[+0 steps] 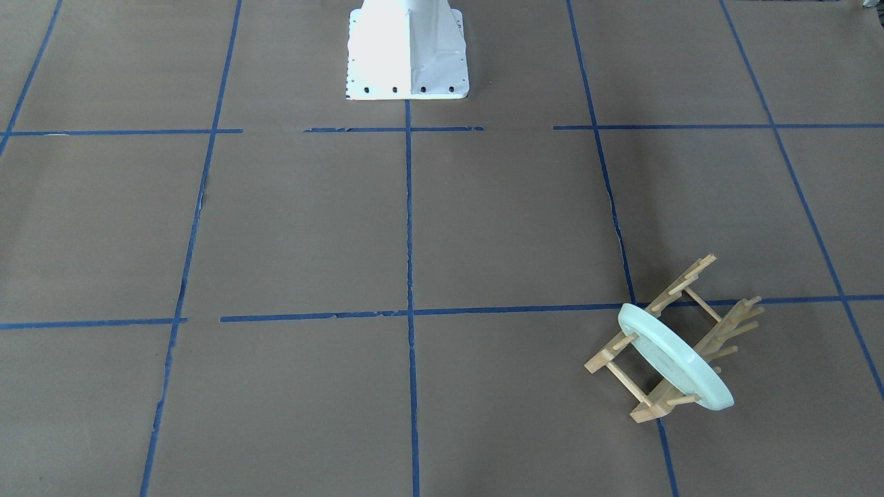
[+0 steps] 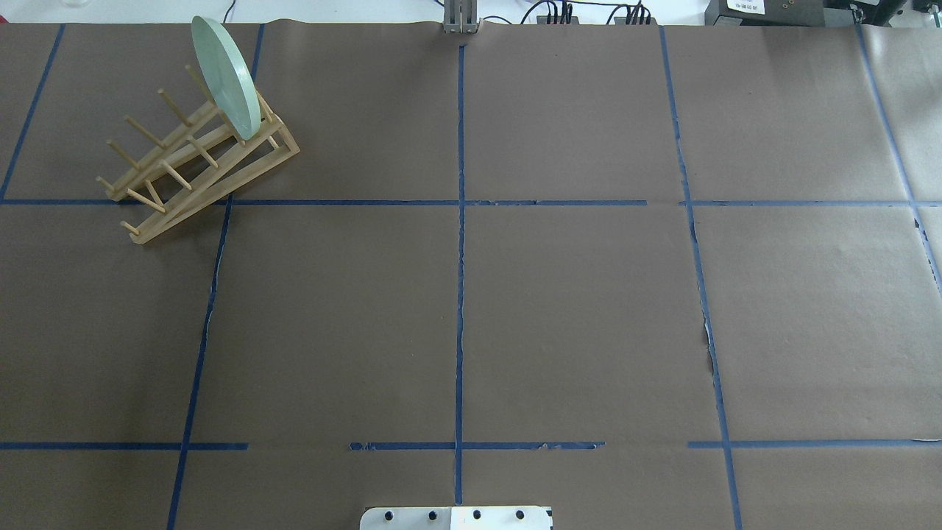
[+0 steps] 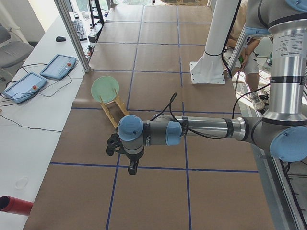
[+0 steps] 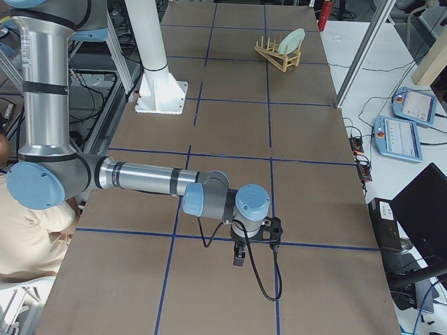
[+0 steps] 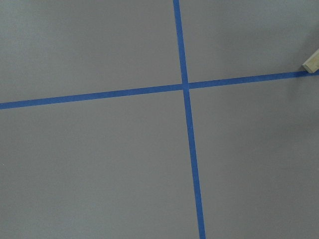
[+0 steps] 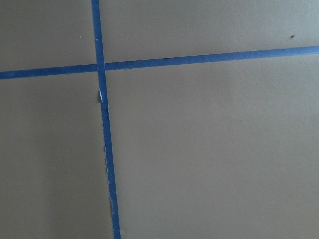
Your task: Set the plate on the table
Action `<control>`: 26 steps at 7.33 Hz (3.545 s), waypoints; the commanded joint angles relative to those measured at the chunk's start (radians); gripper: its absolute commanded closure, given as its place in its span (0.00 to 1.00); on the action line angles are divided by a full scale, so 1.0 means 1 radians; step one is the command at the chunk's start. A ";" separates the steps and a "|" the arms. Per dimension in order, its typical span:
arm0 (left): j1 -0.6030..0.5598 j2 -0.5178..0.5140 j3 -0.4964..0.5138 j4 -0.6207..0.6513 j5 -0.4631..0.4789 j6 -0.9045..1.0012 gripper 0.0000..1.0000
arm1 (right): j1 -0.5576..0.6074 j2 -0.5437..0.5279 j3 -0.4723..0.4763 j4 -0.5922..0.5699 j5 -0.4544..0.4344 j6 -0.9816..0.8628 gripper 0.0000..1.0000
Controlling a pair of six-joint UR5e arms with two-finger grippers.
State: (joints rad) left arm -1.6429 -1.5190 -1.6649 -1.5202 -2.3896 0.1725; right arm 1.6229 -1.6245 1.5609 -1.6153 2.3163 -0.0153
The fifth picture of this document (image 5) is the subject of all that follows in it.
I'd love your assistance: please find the wooden dish rack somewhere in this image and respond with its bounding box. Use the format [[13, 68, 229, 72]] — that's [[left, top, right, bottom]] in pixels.
[[302, 49, 319, 74]]

